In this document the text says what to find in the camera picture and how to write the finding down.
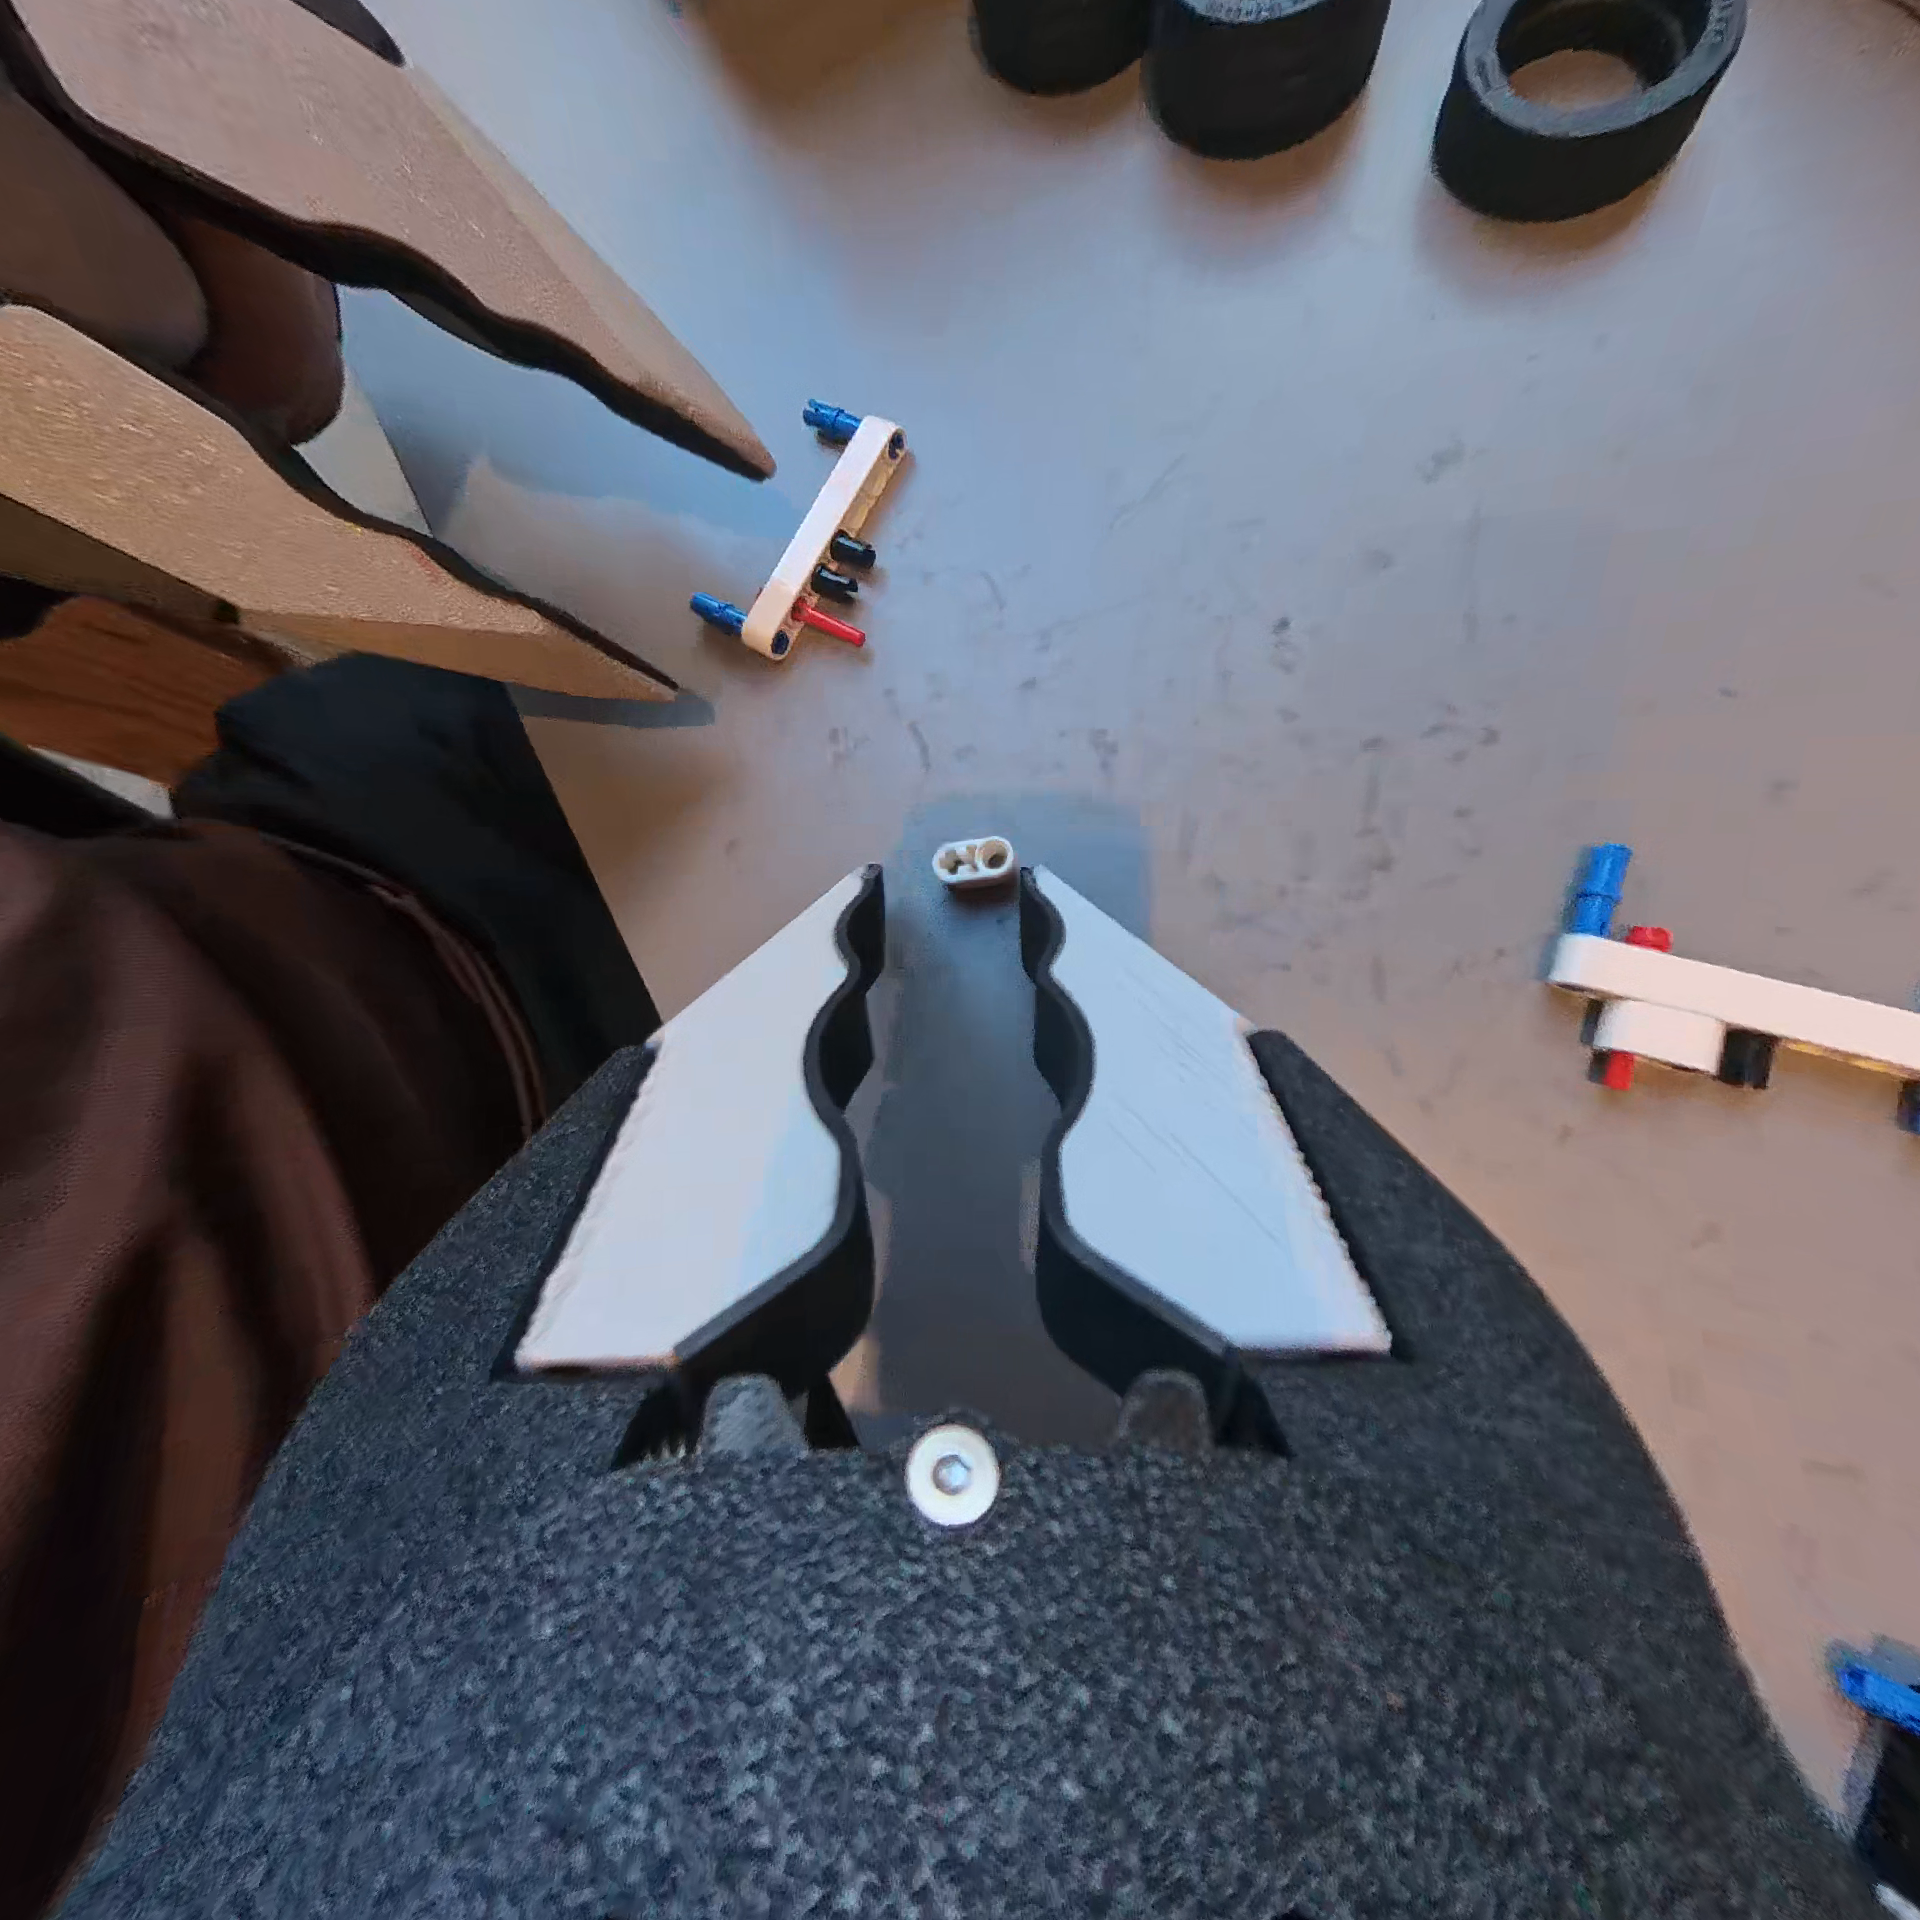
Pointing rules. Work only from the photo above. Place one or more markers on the red plastic axle pin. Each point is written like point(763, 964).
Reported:
point(833, 626)

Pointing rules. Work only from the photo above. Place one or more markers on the white small connector piece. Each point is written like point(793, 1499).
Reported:
point(974, 864)

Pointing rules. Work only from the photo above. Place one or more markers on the grey desk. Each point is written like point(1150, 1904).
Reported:
point(1277, 523)

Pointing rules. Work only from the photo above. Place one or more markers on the person's left hand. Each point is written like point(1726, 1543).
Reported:
point(271, 346)

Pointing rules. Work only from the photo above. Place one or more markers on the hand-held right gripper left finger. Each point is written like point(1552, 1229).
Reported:
point(704, 1185)

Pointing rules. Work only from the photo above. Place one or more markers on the blue plastic connector pin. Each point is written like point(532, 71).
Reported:
point(717, 612)
point(830, 418)

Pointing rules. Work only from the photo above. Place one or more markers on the black plastic connector pin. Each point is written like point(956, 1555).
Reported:
point(853, 549)
point(835, 583)

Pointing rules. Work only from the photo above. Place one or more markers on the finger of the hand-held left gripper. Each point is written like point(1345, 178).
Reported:
point(376, 164)
point(182, 495)

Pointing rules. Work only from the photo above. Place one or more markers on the white holed brick beam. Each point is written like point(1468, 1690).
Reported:
point(825, 532)

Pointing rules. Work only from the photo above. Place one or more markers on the black rubber toy tyre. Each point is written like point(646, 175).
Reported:
point(1051, 52)
point(1261, 105)
point(1501, 164)

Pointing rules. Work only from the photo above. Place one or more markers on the wooden plank frame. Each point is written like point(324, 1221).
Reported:
point(107, 690)

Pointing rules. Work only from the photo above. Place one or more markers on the person's torso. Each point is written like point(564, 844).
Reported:
point(224, 1201)

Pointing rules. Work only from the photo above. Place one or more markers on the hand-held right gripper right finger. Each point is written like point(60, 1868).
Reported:
point(1215, 1185)

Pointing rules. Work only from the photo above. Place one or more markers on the white beam assembly with pins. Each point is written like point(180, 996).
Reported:
point(1724, 996)

